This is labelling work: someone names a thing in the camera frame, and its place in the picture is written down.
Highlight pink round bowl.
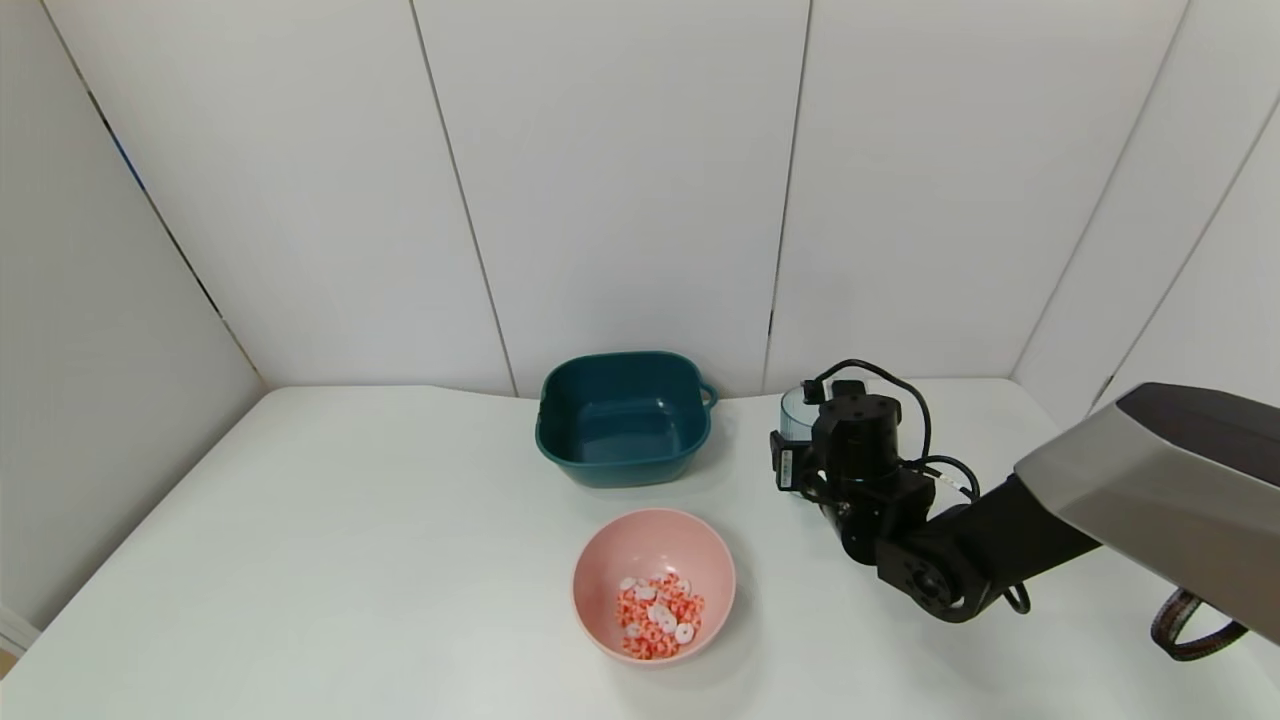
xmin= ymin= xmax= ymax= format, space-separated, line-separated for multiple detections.
xmin=572 ymin=508 xmax=738 ymax=665

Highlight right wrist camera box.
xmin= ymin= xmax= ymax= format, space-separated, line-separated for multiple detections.
xmin=802 ymin=379 xmax=868 ymax=407

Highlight clear blue ribbed cup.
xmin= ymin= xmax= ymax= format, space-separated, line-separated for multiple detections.
xmin=779 ymin=385 xmax=833 ymax=443

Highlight black braided cable loop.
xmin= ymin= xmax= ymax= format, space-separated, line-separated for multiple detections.
xmin=1149 ymin=587 xmax=1252 ymax=663

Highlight black cable with white label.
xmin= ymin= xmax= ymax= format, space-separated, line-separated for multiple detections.
xmin=808 ymin=359 xmax=1033 ymax=615

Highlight pink white shrimp pieces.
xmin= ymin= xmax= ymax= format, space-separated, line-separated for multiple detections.
xmin=614 ymin=572 xmax=707 ymax=662

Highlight dark teal square basin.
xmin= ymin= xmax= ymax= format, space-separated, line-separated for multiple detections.
xmin=537 ymin=351 xmax=719 ymax=490

